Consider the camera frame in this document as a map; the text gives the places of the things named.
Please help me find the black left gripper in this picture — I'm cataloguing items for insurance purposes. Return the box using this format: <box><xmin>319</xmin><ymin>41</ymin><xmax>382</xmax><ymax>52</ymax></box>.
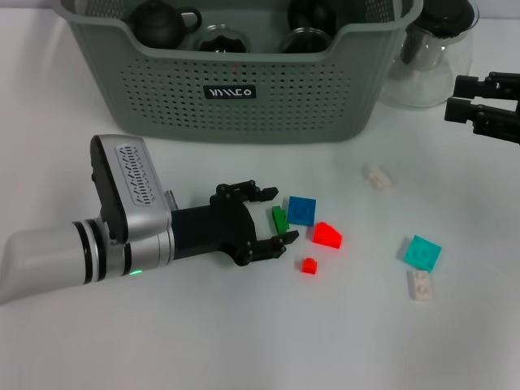
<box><xmin>170</xmin><ymin>179</ymin><xmax>301</xmax><ymax>267</ymax></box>

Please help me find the green toy brick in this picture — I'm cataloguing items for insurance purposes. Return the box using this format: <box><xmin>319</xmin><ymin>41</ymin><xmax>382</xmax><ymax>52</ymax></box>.
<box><xmin>271</xmin><ymin>206</ymin><xmax>290</xmax><ymax>237</ymax></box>

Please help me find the blue square toy plate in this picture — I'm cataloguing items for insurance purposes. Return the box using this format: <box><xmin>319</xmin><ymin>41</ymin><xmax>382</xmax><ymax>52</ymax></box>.
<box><xmin>286</xmin><ymin>196</ymin><xmax>318</xmax><ymax>228</ymax></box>

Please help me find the red sloped toy brick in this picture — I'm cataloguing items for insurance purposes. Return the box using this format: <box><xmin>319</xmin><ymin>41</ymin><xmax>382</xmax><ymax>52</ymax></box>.
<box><xmin>312</xmin><ymin>221</ymin><xmax>344</xmax><ymax>249</ymax></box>

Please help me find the small white toy brick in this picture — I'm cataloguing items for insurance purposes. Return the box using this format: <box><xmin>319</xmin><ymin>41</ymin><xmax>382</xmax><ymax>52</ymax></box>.
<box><xmin>362</xmin><ymin>164</ymin><xmax>394</xmax><ymax>191</ymax></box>

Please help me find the teal square toy plate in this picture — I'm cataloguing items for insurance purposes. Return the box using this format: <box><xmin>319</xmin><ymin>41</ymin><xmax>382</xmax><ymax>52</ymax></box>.
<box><xmin>397</xmin><ymin>234</ymin><xmax>443</xmax><ymax>273</ymax></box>

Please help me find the glass teacup black holder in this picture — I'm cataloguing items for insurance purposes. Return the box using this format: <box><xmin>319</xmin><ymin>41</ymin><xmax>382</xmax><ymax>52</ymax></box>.
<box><xmin>197</xmin><ymin>23</ymin><xmax>251</xmax><ymax>53</ymax></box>
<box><xmin>279</xmin><ymin>27</ymin><xmax>333</xmax><ymax>54</ymax></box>
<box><xmin>287</xmin><ymin>0</ymin><xmax>338</xmax><ymax>41</ymax></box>

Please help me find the glass carafe black lid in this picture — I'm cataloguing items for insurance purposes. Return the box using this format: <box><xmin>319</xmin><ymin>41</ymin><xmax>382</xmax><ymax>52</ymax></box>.
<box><xmin>379</xmin><ymin>0</ymin><xmax>480</xmax><ymax>109</ymax></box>

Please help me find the grey-green perforated plastic basket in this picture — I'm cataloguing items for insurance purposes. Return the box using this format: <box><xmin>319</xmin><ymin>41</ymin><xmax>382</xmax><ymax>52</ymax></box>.
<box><xmin>59</xmin><ymin>0</ymin><xmax>423</xmax><ymax>145</ymax></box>

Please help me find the white flat toy plate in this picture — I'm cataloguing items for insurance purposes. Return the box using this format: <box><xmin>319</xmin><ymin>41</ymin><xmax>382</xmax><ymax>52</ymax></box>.
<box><xmin>407</xmin><ymin>270</ymin><xmax>435</xmax><ymax>302</ymax></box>

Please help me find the dark brown clay teapot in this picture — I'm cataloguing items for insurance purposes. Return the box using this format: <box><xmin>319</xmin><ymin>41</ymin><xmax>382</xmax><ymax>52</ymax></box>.
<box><xmin>130</xmin><ymin>0</ymin><xmax>203</xmax><ymax>50</ymax></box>

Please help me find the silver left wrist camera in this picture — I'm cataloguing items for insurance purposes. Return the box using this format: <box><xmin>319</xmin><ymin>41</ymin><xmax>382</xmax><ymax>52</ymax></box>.
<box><xmin>89</xmin><ymin>134</ymin><xmax>174</xmax><ymax>245</ymax></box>

